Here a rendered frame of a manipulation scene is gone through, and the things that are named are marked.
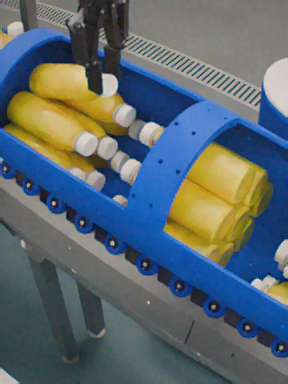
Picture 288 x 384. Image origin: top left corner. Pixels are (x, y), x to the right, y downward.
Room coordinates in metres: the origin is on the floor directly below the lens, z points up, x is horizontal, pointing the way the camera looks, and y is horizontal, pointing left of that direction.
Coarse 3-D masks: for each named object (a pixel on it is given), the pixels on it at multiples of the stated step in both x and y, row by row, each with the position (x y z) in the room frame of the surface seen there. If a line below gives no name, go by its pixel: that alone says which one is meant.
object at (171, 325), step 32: (0, 160) 0.95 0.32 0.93; (0, 192) 0.89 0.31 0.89; (32, 224) 0.81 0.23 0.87; (64, 256) 0.74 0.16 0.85; (128, 256) 0.69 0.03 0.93; (96, 288) 0.72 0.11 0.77; (128, 288) 0.65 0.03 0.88; (160, 320) 0.59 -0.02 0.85; (192, 320) 0.56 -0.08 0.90; (192, 352) 0.57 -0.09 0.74; (224, 352) 0.50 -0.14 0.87
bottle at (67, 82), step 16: (48, 64) 0.95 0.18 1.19; (64, 64) 0.92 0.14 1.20; (32, 80) 0.92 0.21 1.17; (48, 80) 0.89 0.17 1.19; (64, 80) 0.87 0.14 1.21; (80, 80) 0.85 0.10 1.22; (48, 96) 0.89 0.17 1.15; (64, 96) 0.86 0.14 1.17; (80, 96) 0.84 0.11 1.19; (96, 96) 0.84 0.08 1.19
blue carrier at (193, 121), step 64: (0, 64) 0.92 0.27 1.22; (128, 64) 0.90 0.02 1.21; (0, 128) 0.83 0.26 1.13; (192, 128) 0.70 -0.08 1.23; (256, 128) 0.72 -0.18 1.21; (64, 192) 0.71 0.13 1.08; (128, 192) 0.82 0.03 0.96; (192, 256) 0.54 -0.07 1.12; (256, 256) 0.65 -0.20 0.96; (256, 320) 0.46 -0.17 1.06
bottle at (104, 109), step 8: (104, 96) 0.90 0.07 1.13; (112, 96) 0.90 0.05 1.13; (120, 96) 0.91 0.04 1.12; (72, 104) 0.92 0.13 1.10; (80, 104) 0.91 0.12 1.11; (88, 104) 0.90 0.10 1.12; (96, 104) 0.89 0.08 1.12; (104, 104) 0.89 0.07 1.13; (112, 104) 0.89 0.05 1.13; (120, 104) 0.89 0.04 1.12; (88, 112) 0.89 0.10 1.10; (96, 112) 0.88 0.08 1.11; (104, 112) 0.88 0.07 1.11; (112, 112) 0.88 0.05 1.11; (96, 120) 0.89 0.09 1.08; (104, 120) 0.88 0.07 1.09; (112, 120) 0.88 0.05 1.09
